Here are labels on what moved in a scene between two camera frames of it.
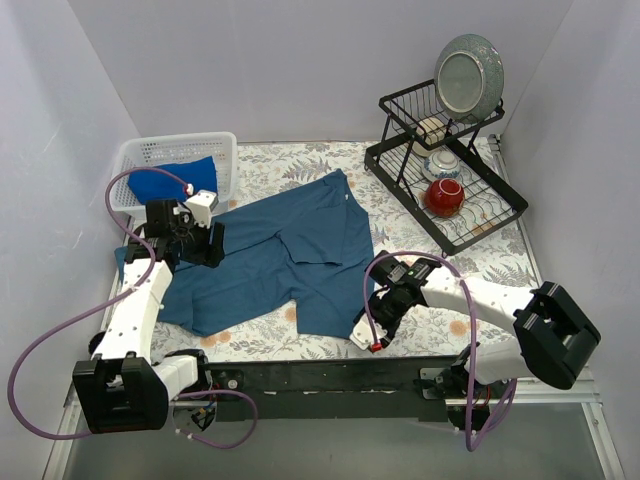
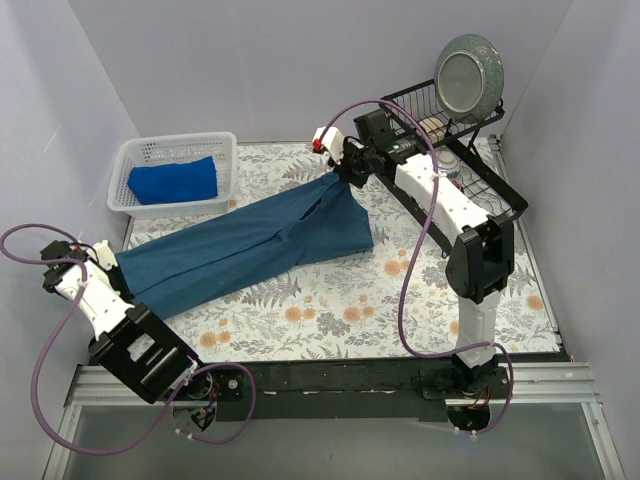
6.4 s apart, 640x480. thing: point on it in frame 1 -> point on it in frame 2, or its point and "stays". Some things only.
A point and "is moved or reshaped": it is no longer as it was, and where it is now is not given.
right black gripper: [379, 310] -> [351, 168]
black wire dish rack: [448, 190] stays
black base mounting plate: [259, 391] stays
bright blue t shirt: [155, 185] stays
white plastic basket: [222, 147] stays
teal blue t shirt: [309, 249] is moved or reshaped
